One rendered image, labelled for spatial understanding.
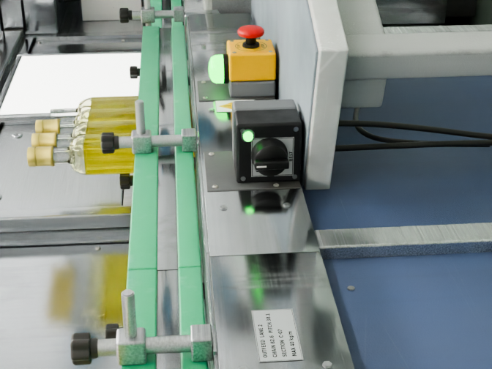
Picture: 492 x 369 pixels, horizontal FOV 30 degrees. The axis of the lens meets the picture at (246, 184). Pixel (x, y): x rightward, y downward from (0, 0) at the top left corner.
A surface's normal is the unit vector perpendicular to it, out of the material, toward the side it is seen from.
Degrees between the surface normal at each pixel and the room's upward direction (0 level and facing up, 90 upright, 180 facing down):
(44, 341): 90
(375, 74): 90
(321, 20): 90
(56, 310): 90
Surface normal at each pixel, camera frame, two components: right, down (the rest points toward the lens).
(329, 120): 0.07, 0.73
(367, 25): 0.03, -0.68
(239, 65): 0.08, 0.45
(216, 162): 0.00, -0.89
